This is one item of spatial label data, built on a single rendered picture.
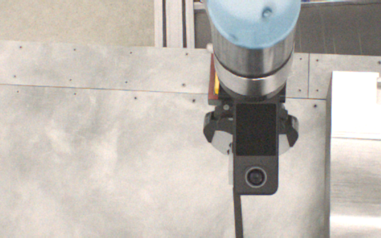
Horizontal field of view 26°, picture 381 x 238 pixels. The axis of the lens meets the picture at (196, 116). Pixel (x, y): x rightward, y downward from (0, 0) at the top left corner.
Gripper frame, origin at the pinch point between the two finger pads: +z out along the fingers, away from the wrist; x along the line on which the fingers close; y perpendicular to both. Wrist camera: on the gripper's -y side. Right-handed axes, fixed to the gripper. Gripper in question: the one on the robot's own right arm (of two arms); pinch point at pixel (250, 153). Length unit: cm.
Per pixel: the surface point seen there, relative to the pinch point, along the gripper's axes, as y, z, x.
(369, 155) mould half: 2.9, 6.4, -14.8
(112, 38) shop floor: 64, 95, 38
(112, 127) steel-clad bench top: 8.2, 15.1, 19.7
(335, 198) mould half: -2.8, 6.7, -10.6
